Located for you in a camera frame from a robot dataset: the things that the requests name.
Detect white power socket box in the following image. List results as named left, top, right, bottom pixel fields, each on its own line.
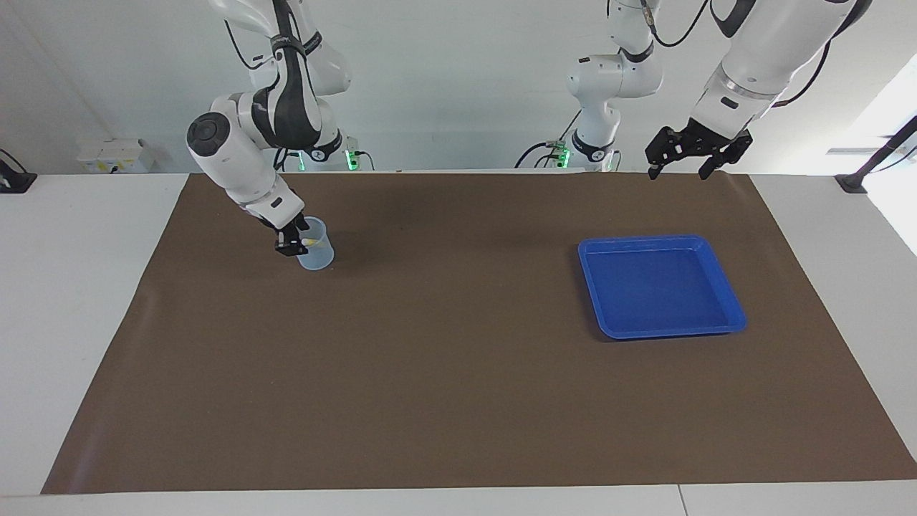
left=77, top=138, right=155, bottom=174

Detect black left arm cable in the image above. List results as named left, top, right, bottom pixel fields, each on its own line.
left=641, top=0, right=835, bottom=108

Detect black left base cable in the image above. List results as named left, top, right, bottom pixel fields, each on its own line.
left=514, top=140, right=567, bottom=170

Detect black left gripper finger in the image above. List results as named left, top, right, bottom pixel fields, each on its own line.
left=698, top=131, right=753, bottom=180
left=645, top=128, right=685, bottom=180

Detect brown table mat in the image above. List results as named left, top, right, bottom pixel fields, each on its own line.
left=41, top=172, right=917, bottom=495

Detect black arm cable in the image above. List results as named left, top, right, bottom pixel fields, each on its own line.
left=641, top=0, right=835, bottom=108
left=224, top=20, right=277, bottom=71

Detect blue plastic tray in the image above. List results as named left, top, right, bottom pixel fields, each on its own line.
left=577, top=234, right=749, bottom=340

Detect black stand with angled pole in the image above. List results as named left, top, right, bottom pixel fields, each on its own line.
left=835, top=115, right=917, bottom=194

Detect translucent plastic cup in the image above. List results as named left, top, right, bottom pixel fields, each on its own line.
left=296, top=216, right=335, bottom=272

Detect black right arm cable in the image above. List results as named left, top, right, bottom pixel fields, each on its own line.
left=224, top=20, right=277, bottom=71

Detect small black stand base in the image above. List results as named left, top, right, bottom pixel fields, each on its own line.
left=0, top=149, right=38, bottom=194

